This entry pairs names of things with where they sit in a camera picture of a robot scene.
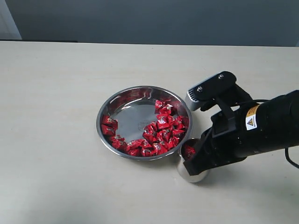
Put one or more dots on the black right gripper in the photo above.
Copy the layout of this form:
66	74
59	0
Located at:
234	136

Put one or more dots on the red candy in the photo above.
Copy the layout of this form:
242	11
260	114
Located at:
110	122
188	152
107	130

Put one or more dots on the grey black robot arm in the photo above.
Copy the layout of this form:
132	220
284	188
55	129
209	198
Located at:
283	120

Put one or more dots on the round steel bowl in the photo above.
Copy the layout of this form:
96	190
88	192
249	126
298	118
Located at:
152	123

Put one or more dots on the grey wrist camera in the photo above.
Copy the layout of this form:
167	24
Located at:
218	89

